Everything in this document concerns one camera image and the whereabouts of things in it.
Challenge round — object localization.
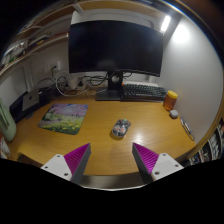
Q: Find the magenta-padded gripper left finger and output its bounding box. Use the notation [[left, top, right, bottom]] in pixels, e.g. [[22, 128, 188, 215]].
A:
[[40, 142, 92, 185]]

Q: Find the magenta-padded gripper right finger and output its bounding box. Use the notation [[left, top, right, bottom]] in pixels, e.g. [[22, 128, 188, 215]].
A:
[[131, 142, 185, 185]]

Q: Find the transparent computer mouse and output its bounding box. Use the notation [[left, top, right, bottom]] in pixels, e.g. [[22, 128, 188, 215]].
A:
[[111, 118, 132, 139]]

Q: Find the floral print mouse pad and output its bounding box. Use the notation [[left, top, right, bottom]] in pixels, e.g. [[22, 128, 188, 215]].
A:
[[37, 103, 90, 136]]

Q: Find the dark pen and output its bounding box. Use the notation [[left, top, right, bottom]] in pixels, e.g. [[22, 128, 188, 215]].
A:
[[179, 117, 196, 142]]

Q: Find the small grey earbud case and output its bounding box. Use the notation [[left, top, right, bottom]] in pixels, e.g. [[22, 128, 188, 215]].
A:
[[168, 109, 180, 120]]

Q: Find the orange jar with yellow lid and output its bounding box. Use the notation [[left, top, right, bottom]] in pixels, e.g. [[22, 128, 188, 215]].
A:
[[162, 90, 179, 112]]

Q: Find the side shelf unit with books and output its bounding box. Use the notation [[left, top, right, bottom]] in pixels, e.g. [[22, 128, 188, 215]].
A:
[[186, 114, 224, 167]]

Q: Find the dark grey keyboard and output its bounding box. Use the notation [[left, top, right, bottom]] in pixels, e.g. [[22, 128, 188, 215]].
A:
[[120, 83, 168, 102]]

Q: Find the white power strip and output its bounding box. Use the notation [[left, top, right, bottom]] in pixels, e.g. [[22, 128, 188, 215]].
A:
[[64, 74, 90, 91]]

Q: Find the pale green appliance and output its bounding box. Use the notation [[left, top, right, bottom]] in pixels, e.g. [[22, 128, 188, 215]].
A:
[[0, 97, 18, 143]]

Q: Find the black curved monitor with stand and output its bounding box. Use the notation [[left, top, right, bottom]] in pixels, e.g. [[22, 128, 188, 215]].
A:
[[68, 19, 165, 102]]

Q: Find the white cable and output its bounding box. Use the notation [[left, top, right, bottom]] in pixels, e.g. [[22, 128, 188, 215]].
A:
[[54, 76, 108, 98]]

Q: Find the black cable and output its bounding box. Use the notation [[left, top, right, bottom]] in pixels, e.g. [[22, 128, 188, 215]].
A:
[[79, 74, 110, 88]]

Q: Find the white wall socket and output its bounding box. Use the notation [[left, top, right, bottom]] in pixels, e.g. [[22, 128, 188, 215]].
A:
[[43, 60, 63, 75]]

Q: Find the bright wall lamp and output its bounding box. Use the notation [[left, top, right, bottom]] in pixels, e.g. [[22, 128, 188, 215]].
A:
[[160, 14, 172, 34]]

